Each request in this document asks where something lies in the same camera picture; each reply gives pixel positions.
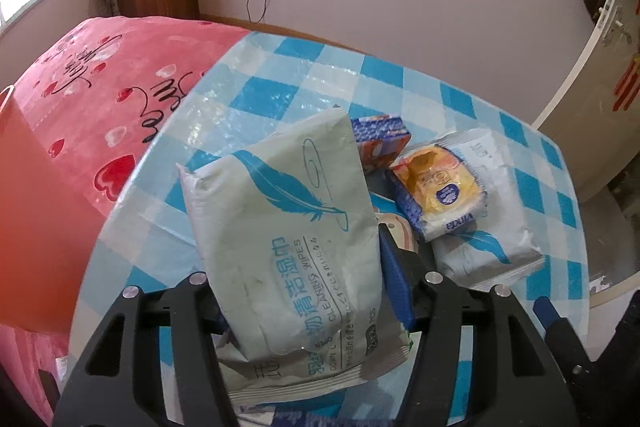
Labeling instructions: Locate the white feather wipes pack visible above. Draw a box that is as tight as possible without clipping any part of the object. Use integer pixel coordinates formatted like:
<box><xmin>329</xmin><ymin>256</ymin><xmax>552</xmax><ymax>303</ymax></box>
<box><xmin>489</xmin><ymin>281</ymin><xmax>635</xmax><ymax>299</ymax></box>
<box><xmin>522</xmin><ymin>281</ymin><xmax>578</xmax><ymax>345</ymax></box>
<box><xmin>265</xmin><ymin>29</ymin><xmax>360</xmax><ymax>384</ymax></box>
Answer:
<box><xmin>432</xmin><ymin>128</ymin><xmax>544</xmax><ymax>291</ymax></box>

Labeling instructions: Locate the yellow blue snack packet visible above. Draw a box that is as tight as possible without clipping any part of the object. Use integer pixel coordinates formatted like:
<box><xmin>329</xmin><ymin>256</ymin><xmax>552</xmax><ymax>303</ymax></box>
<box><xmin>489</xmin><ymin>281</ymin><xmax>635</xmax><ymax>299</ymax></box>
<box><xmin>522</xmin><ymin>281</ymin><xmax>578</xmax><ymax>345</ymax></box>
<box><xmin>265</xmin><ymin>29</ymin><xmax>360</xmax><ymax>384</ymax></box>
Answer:
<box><xmin>386</xmin><ymin>144</ymin><xmax>487</xmax><ymax>242</ymax></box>

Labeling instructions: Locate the orange plastic trash bucket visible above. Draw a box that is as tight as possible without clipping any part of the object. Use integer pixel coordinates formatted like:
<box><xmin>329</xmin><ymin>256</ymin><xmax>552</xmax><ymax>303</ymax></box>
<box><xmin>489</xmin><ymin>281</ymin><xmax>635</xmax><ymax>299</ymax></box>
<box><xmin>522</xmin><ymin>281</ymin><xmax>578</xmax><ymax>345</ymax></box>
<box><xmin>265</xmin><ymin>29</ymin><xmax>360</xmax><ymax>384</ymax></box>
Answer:
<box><xmin>0</xmin><ymin>86</ymin><xmax>104</xmax><ymax>335</ymax></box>

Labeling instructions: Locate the blue orange small box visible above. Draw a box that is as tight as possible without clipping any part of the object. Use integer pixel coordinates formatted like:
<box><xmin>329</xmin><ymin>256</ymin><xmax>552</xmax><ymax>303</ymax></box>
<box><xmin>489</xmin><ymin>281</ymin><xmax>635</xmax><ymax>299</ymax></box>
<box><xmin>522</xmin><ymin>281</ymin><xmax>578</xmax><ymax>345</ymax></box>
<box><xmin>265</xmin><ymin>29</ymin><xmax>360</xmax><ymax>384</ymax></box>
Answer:
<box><xmin>350</xmin><ymin>115</ymin><xmax>411</xmax><ymax>173</ymax></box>

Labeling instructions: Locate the grey feather wet wipes pack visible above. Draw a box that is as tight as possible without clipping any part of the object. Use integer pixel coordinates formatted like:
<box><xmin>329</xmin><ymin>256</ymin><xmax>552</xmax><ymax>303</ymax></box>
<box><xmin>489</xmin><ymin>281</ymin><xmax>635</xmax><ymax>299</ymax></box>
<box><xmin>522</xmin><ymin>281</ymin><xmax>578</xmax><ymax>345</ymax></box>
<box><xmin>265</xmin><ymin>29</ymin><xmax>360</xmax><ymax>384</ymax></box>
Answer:
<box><xmin>180</xmin><ymin>107</ymin><xmax>410</xmax><ymax>405</ymax></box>

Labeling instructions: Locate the pink heart bed blanket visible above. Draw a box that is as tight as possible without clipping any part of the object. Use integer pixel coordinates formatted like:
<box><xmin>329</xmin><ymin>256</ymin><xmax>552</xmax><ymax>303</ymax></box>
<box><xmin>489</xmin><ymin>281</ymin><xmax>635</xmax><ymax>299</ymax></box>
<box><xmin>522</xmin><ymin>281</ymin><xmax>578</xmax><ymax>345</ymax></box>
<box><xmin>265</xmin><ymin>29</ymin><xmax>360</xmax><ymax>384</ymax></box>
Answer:
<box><xmin>1</xmin><ymin>16</ymin><xmax>245</xmax><ymax>426</ymax></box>

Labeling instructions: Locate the blue checkered plastic tablecloth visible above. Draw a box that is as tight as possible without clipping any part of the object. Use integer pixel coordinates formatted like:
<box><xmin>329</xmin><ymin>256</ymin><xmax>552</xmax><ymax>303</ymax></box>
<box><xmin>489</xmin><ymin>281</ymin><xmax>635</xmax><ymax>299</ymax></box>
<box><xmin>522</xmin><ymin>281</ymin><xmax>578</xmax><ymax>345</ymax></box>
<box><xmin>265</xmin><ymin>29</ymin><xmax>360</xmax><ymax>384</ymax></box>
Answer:
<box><xmin>66</xmin><ymin>34</ymin><xmax>588</xmax><ymax>426</ymax></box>

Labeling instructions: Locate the black charger cable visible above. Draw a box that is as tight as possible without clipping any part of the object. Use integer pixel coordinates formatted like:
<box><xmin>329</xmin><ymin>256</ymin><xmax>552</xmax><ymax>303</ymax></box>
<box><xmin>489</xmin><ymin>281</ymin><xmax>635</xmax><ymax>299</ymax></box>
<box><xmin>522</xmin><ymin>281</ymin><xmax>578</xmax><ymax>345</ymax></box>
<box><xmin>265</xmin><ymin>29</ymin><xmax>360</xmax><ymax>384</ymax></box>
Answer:
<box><xmin>245</xmin><ymin>0</ymin><xmax>271</xmax><ymax>24</ymax></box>

